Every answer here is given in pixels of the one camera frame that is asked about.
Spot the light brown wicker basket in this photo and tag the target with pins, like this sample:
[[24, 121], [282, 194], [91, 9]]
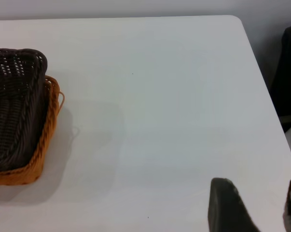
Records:
[[46, 135]]

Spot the black fabric object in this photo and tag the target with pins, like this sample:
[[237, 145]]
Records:
[[288, 79]]

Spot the dark brown wicker basket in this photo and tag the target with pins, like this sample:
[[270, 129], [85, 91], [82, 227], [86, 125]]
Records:
[[12, 108]]

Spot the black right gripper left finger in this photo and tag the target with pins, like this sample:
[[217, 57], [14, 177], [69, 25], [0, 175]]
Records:
[[225, 210]]

